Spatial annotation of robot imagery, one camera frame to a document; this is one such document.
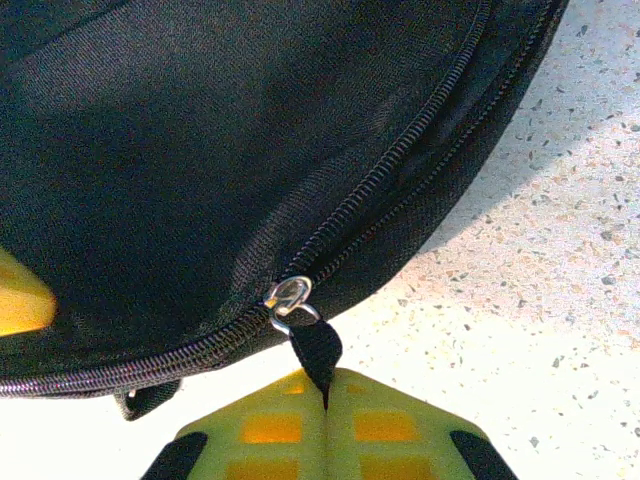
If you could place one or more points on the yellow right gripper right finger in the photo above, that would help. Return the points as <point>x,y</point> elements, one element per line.
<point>390,435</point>

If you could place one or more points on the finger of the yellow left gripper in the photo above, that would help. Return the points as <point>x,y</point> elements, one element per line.
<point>20,300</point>

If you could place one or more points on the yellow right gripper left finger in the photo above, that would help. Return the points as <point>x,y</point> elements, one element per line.
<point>265,435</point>

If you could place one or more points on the black fabric backpack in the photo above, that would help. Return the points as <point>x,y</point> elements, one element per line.
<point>225,150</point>

